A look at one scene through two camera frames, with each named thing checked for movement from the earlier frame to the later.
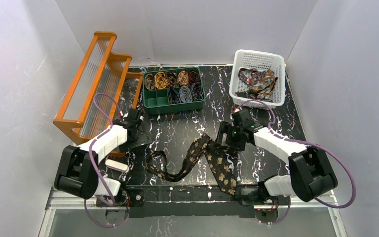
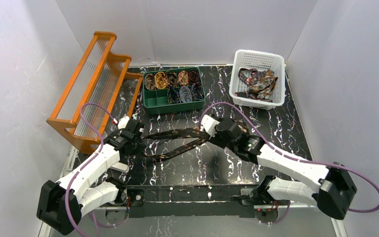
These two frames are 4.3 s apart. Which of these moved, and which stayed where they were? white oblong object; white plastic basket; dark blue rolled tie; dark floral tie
Moved: dark floral tie
Stayed: white plastic basket; white oblong object; dark blue rolled tie
